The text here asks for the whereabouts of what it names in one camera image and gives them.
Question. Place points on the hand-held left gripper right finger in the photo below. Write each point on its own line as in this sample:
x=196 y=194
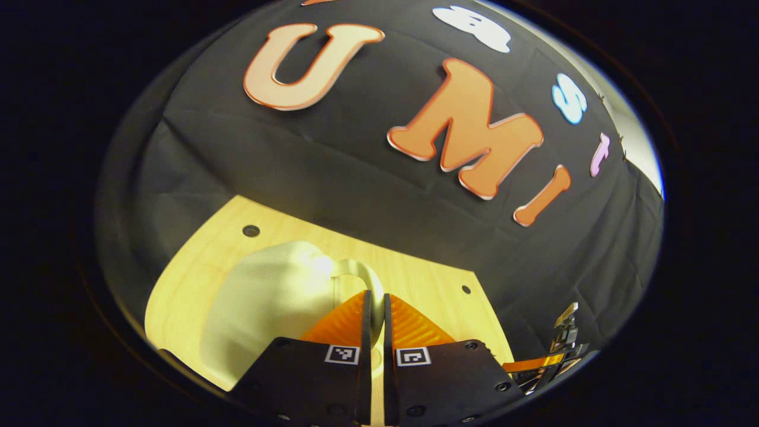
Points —
x=388 y=385

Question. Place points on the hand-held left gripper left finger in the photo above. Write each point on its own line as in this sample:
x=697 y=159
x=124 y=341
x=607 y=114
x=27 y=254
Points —
x=366 y=379

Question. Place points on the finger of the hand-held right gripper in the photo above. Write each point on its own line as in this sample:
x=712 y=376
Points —
x=533 y=363

